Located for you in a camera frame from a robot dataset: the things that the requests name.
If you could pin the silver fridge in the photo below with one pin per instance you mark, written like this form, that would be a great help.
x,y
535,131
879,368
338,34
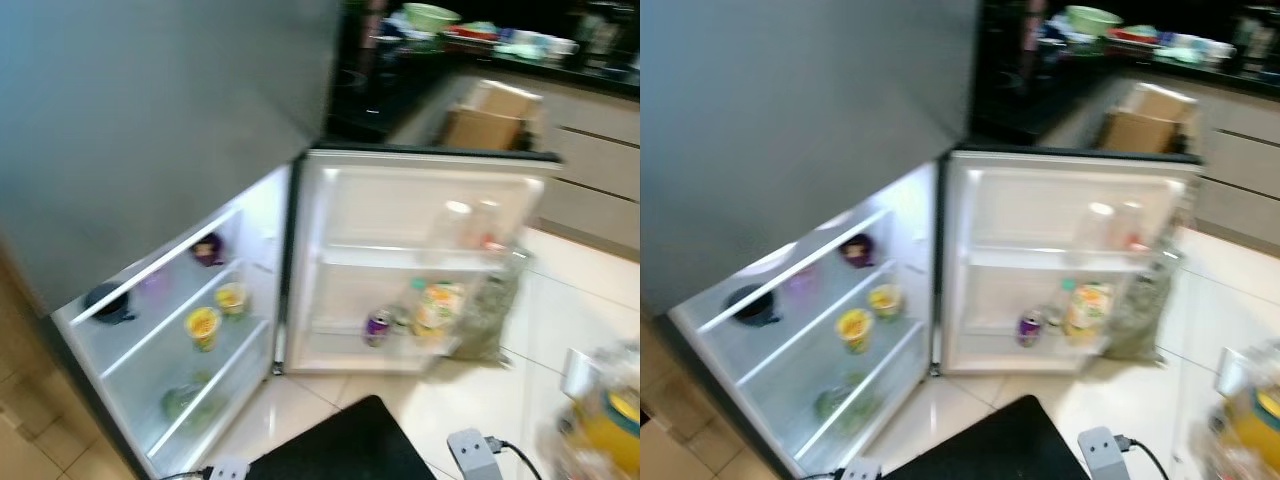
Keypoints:
x,y
800,120
150,120

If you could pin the grey cabinet black countertop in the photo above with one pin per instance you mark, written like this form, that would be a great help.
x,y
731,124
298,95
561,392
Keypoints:
x,y
600,130
1240,140

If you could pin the black pot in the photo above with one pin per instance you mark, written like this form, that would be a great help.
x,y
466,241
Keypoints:
x,y
755,302
108,302

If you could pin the silver grey box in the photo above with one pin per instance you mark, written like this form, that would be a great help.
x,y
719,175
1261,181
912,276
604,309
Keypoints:
x,y
580,372
1232,370

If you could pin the small red packet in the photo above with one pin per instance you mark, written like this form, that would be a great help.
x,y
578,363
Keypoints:
x,y
1137,243
493,243

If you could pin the clear capped bottle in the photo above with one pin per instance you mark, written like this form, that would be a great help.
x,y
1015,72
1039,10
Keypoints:
x,y
1130,225
485,225

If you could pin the grey green woven sack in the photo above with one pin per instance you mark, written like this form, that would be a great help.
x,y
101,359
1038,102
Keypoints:
x,y
495,310
1140,310

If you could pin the translucent purple container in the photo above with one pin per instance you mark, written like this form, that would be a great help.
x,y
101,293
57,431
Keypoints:
x,y
152,285
800,285

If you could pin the clear bottle white cap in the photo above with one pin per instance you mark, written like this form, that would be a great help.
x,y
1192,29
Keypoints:
x,y
1098,225
452,222

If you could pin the open cardboard box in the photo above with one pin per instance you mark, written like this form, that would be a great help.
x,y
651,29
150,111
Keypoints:
x,y
495,115
1150,118

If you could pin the yellow food tub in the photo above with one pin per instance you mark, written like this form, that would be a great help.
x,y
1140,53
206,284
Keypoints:
x,y
615,430
1260,420

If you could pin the yellow green juice carton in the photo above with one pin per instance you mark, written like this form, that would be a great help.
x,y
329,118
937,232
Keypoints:
x,y
440,308
1088,310

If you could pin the purple cup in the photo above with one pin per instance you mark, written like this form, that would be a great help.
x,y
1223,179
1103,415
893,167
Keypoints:
x,y
207,248
857,250

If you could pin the yellow noodle cup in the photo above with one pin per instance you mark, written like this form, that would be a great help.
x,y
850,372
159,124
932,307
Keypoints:
x,y
885,300
232,298
855,328
203,325

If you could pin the clear bottle green cap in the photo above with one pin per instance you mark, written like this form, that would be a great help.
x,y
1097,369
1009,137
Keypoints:
x,y
1062,305
412,305

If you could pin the red tray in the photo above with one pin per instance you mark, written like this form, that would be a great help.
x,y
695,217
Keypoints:
x,y
1130,35
475,33

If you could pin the green plastic basket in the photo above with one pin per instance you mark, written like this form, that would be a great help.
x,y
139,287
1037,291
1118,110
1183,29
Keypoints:
x,y
430,15
1092,17

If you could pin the pink tumbler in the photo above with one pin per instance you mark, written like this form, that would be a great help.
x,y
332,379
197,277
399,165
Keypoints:
x,y
1032,20
372,15

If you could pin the black doormat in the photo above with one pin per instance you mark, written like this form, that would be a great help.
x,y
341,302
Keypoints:
x,y
980,450
340,450

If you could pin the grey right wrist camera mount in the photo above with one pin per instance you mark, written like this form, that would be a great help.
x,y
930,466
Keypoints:
x,y
1103,455
475,455

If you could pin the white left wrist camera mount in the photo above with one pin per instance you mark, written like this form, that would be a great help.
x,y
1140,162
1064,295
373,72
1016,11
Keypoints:
x,y
228,470
862,470

